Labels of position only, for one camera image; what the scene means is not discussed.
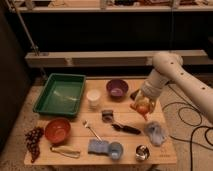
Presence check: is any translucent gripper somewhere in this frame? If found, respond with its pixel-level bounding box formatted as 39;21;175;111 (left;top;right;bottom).
133;90;156;113

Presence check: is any yellow orange apple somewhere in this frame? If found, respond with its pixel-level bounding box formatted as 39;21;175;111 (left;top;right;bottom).
138;105;149;114

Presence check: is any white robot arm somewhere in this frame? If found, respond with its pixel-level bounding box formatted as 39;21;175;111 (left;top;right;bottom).
131;51;213;124

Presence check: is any metal cup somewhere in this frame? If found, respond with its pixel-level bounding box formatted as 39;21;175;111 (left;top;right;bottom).
136;145;150;161

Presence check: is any white plastic cup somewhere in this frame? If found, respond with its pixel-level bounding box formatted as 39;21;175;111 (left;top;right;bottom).
86;89;101;108

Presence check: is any blue glass cup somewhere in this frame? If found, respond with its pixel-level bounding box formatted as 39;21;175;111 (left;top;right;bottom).
108;142;123;160

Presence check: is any black rectangular block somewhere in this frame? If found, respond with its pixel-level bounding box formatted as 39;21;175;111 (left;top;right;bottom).
130;89;139;100

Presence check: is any orange carrot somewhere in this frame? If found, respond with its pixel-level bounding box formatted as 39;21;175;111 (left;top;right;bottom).
130;104;148;120

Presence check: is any purple bowl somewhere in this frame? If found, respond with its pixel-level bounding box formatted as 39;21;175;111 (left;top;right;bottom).
106;79;129;98

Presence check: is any light blue cloth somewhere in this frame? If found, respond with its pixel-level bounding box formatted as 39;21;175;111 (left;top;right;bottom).
144;121;167;147

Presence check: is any white shelf beam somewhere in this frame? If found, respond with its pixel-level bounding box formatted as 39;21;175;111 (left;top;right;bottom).
25;49;210;69

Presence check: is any blue sponge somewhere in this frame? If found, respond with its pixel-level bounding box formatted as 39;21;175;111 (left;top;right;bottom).
88;139;109;155

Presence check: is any green plastic tray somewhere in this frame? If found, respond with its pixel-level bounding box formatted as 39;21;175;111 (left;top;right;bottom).
33;73;86;118

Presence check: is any orange red bowl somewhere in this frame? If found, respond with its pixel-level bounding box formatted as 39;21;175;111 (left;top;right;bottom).
44;118;71;144

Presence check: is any dark red grape bunch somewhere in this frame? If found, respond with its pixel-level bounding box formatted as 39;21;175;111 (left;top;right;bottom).
25;127;44;163

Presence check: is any metal diagonal pole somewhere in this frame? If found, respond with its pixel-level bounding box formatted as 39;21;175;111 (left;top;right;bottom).
7;0;48;81

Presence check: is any black handled tool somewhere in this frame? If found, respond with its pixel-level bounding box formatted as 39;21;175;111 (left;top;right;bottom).
111;124;141;135

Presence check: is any black floor cable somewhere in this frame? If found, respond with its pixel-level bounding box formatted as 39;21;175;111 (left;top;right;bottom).
161;84;213;171

